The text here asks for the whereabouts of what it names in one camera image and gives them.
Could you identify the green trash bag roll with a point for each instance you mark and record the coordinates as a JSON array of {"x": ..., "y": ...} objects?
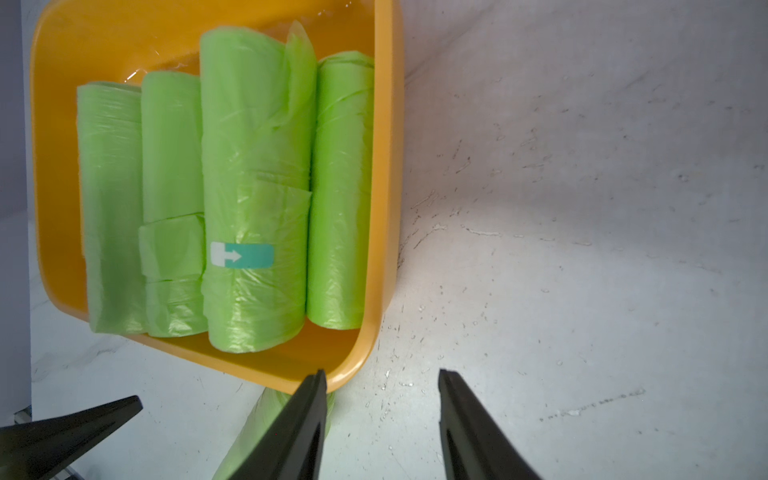
[
  {"x": 109, "y": 133},
  {"x": 266, "y": 410},
  {"x": 172, "y": 236},
  {"x": 258, "y": 115},
  {"x": 341, "y": 182}
]

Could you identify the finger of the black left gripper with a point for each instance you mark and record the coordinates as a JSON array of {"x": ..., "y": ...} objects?
[{"x": 42, "y": 449}]

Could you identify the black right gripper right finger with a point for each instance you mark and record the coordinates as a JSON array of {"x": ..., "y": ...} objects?
[{"x": 473, "y": 445}]

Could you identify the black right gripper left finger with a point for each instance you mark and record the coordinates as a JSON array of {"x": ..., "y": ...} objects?
[{"x": 292, "y": 447}]

